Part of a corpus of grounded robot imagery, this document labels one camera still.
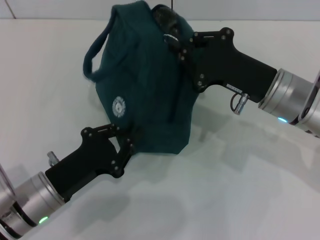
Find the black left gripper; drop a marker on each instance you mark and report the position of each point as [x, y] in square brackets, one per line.
[85, 162]

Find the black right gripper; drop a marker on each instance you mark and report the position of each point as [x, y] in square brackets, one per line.
[230, 65]

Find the dark teal insulated lunch bag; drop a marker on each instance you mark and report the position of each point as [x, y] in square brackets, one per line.
[150, 87]

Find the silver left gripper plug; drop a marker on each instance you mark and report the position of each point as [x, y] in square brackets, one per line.
[52, 158]

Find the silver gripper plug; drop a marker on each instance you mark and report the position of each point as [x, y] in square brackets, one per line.
[241, 103]
[52, 158]

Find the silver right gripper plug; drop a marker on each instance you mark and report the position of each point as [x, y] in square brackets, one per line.
[241, 103]

